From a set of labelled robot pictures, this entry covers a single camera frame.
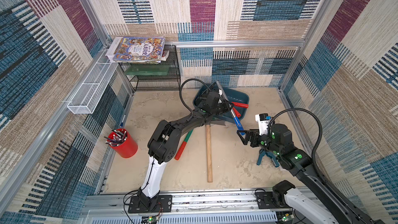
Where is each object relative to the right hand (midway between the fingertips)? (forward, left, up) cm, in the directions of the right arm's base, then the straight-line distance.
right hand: (245, 133), depth 76 cm
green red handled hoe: (-4, +35, -17) cm, 39 cm away
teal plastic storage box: (+37, -6, -17) cm, 41 cm away
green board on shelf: (+39, +53, +9) cm, 67 cm away
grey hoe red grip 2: (+15, 0, -5) cm, 16 cm away
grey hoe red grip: (+29, -5, -13) cm, 32 cm away
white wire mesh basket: (+10, +72, +16) cm, 75 cm away
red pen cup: (+1, +65, -8) cm, 65 cm away
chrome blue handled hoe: (+13, +2, -5) cm, 14 cm away
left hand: (+20, +2, -1) cm, 20 cm away
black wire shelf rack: (+51, +56, -13) cm, 77 cm away
